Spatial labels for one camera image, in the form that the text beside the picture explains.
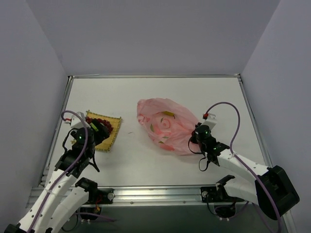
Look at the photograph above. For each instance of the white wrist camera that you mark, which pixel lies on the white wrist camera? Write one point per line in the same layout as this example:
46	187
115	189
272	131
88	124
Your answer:
211	121
76	122

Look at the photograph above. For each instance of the yellow green fake pear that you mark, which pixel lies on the yellow green fake pear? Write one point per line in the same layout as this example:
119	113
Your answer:
169	114

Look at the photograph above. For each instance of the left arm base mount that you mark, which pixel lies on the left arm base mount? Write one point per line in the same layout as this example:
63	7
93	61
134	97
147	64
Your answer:
90	214

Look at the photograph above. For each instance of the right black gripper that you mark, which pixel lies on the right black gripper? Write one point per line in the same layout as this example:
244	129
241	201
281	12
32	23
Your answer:
195	135

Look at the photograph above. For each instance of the pink plastic bag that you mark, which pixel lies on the pink plastic bag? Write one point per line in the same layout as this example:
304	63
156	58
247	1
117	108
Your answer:
170	134

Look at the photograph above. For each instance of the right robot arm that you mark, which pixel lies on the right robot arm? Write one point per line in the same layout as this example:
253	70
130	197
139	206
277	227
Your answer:
269	188

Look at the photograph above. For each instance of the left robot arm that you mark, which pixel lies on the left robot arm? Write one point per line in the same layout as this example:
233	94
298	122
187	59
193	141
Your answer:
66	190

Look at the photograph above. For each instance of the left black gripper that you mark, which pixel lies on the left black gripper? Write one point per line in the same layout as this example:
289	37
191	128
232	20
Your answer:
101	128

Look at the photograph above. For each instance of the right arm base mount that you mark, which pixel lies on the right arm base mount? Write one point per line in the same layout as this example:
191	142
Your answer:
220	205

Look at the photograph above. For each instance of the green fake fruit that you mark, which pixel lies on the green fake fruit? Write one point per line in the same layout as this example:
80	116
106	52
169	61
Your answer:
94	127

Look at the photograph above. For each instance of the red fake grapes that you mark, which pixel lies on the red fake grapes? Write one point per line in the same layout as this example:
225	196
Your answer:
107	123

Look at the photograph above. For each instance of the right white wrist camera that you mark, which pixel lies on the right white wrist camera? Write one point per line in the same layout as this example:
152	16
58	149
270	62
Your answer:
211	121

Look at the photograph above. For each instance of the aluminium front rail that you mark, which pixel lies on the aluminium front rail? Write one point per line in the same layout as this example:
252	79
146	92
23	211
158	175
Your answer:
148	195

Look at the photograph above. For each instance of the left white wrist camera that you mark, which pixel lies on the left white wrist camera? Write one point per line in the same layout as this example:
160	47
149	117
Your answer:
76	122

